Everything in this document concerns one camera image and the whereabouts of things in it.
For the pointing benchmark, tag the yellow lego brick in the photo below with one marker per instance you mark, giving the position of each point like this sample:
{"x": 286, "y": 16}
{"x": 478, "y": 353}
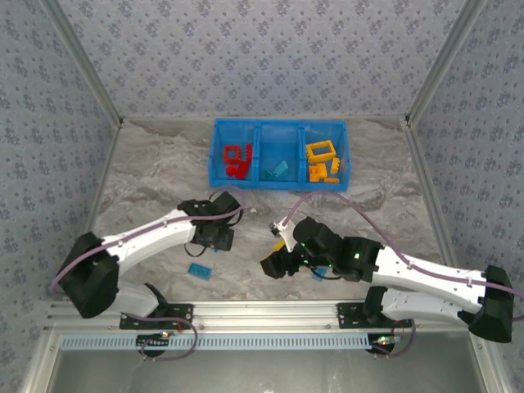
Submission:
{"x": 279, "y": 246}

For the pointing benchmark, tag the blue lego plate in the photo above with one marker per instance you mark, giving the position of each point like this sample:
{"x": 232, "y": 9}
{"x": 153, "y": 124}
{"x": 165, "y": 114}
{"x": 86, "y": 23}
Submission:
{"x": 318, "y": 276}
{"x": 200, "y": 271}

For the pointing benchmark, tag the small red lego cube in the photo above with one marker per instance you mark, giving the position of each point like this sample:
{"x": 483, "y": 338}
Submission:
{"x": 230, "y": 170}

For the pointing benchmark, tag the red lego window frame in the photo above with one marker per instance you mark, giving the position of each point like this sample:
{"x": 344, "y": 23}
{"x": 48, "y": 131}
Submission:
{"x": 225, "y": 155}

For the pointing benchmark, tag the teal blue lego brick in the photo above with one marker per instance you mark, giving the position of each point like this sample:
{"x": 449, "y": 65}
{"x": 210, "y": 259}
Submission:
{"x": 268, "y": 174}

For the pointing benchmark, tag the long red lego brick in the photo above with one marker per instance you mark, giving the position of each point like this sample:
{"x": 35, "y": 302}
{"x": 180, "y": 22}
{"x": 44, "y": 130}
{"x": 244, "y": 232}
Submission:
{"x": 247, "y": 152}

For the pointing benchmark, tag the small orange lego brick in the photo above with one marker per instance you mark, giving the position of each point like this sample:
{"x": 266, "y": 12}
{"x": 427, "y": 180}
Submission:
{"x": 331, "y": 180}

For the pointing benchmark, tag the orange sloped lego brick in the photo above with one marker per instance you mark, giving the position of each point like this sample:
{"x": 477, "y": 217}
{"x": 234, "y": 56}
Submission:
{"x": 335, "y": 165}

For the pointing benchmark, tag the yellow lego window frame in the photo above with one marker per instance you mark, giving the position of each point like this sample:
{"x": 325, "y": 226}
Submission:
{"x": 310, "y": 152}

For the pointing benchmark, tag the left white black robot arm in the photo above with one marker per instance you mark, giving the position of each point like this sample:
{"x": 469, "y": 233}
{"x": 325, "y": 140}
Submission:
{"x": 147, "y": 237}

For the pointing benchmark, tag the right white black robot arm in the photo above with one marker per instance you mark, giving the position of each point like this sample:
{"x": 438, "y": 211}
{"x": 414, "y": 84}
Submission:
{"x": 421, "y": 274}

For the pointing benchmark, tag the grey metal panel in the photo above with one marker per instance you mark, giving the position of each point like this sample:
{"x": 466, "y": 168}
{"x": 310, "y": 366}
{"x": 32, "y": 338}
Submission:
{"x": 262, "y": 372}

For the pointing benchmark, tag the small black controller board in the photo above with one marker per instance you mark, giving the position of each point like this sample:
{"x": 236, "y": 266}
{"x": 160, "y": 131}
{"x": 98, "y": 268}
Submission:
{"x": 382, "y": 341}
{"x": 153, "y": 340}

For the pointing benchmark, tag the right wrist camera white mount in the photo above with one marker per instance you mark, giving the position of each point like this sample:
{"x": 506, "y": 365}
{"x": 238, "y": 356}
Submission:
{"x": 286, "y": 235}

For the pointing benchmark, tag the wide aluminium mounting rail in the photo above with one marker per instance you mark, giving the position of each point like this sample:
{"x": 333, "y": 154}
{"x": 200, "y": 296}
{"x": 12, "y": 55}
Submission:
{"x": 262, "y": 315}

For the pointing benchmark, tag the thin aluminium table rail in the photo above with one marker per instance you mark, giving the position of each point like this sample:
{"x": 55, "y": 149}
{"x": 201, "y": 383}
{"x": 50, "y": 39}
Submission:
{"x": 163, "y": 118}

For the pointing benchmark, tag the aluminium table side rail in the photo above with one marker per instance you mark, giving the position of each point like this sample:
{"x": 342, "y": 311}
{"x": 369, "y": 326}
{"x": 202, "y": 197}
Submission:
{"x": 419, "y": 163}
{"x": 98, "y": 192}

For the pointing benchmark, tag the slanted aluminium frame post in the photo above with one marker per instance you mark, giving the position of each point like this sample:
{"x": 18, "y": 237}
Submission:
{"x": 88, "y": 61}
{"x": 441, "y": 61}

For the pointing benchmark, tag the aluminium frame leg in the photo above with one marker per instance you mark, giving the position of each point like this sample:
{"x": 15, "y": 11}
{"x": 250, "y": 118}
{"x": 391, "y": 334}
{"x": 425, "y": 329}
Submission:
{"x": 39, "y": 364}
{"x": 489, "y": 364}

